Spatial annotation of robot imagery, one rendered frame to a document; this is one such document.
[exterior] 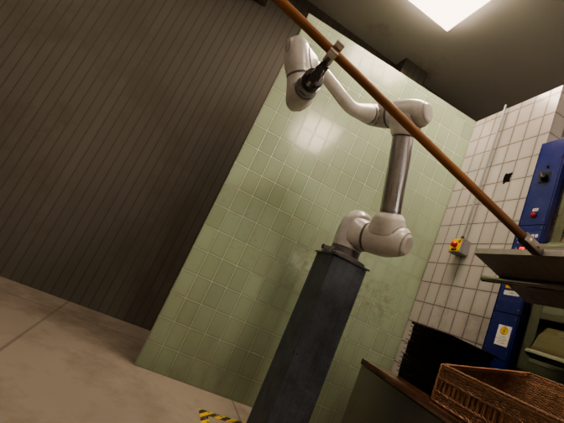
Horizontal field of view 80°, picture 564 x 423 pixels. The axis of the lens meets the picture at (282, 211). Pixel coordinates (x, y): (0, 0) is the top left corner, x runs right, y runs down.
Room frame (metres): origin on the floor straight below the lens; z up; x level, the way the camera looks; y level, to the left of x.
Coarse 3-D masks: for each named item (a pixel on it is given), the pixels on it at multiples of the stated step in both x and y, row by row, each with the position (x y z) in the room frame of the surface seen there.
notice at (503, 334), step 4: (500, 324) 1.73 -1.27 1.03; (500, 328) 1.72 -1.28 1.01; (504, 328) 1.70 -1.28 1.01; (508, 328) 1.68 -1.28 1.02; (500, 332) 1.71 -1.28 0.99; (504, 332) 1.69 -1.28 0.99; (508, 332) 1.68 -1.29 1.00; (496, 336) 1.73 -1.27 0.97; (500, 336) 1.71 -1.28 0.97; (504, 336) 1.69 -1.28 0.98; (508, 336) 1.67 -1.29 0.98; (496, 340) 1.73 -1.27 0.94; (500, 340) 1.70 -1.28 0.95; (504, 340) 1.68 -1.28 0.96; (508, 340) 1.67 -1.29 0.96; (500, 344) 1.70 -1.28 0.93; (504, 344) 1.68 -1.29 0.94
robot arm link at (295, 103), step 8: (296, 72) 1.20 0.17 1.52; (304, 72) 1.20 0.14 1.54; (288, 80) 1.23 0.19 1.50; (296, 80) 1.20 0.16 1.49; (288, 88) 1.24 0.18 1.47; (288, 96) 1.25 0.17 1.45; (296, 96) 1.20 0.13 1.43; (288, 104) 1.29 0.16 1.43; (296, 104) 1.24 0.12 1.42; (304, 104) 1.23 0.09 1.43
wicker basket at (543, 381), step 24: (456, 384) 1.33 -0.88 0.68; (480, 384) 1.24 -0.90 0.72; (504, 384) 1.49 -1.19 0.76; (528, 384) 1.50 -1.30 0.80; (552, 384) 1.42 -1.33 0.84; (456, 408) 1.30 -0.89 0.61; (480, 408) 1.47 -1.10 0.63; (504, 408) 1.13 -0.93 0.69; (528, 408) 1.07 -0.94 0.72; (552, 408) 1.38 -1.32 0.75
